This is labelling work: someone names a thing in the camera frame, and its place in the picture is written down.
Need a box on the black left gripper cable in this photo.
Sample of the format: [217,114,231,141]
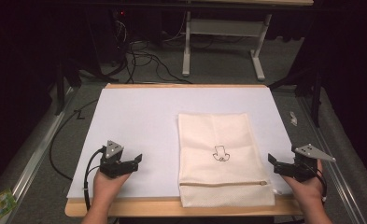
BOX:
[83,147,106,213]

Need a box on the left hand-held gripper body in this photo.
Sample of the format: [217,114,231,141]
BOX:
[99,140,139,179]

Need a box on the person's right hand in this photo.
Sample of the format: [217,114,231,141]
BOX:
[280,159,325,204]

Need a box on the person's left hand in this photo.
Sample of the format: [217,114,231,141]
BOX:
[92,169,133,204]

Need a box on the tangle of black cables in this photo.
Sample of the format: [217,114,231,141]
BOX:
[108,18,194,85]

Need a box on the aluminium floor rail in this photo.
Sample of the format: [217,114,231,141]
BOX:
[297,96,367,224]
[0,87,77,224]

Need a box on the black floor cable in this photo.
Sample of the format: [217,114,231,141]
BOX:
[49,98,99,182]

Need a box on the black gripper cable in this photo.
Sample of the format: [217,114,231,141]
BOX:
[83,147,106,213]
[308,162,329,204]

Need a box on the cream mesh laundry bag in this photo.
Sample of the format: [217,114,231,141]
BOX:
[176,112,276,209]

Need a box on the black metal stand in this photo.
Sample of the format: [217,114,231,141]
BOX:
[267,69,325,129]
[53,57,83,117]

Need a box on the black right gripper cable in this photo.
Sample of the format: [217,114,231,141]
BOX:
[308,162,329,204]

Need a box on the white metal desk frame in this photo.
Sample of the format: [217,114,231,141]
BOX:
[181,10,273,82]

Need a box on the white table mat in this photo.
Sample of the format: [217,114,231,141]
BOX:
[66,87,295,201]

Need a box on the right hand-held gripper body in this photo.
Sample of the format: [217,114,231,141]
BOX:
[273,143,337,183]

